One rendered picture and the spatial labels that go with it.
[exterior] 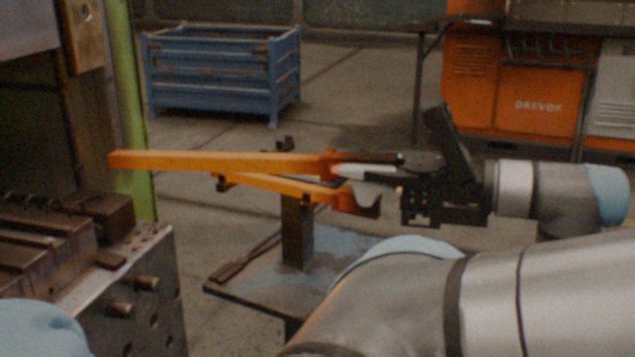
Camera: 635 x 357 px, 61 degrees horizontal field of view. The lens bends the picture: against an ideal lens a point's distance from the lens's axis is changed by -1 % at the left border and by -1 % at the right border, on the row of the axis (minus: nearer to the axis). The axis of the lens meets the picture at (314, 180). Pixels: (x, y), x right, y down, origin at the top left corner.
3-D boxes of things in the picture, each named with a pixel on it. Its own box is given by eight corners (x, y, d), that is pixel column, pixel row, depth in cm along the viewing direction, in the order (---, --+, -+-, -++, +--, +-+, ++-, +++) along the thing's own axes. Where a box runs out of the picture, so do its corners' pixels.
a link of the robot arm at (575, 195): (623, 246, 65) (637, 180, 61) (526, 236, 68) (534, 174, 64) (610, 216, 71) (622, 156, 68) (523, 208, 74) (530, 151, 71)
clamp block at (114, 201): (139, 224, 103) (134, 193, 100) (112, 247, 95) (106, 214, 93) (85, 216, 106) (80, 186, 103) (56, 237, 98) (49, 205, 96)
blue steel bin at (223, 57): (304, 102, 514) (303, 25, 485) (277, 128, 444) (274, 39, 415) (188, 94, 542) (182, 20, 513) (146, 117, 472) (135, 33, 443)
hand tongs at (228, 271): (335, 189, 175) (335, 186, 174) (346, 192, 173) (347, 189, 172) (207, 280, 128) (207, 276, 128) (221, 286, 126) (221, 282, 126)
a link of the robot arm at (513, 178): (534, 175, 64) (529, 151, 71) (493, 172, 66) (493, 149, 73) (526, 230, 67) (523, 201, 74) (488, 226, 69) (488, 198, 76)
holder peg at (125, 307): (138, 314, 87) (136, 300, 86) (128, 324, 85) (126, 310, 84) (116, 309, 88) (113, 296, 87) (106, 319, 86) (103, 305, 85)
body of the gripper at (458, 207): (395, 226, 72) (489, 235, 69) (396, 167, 69) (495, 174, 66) (403, 201, 79) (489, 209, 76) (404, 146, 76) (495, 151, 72)
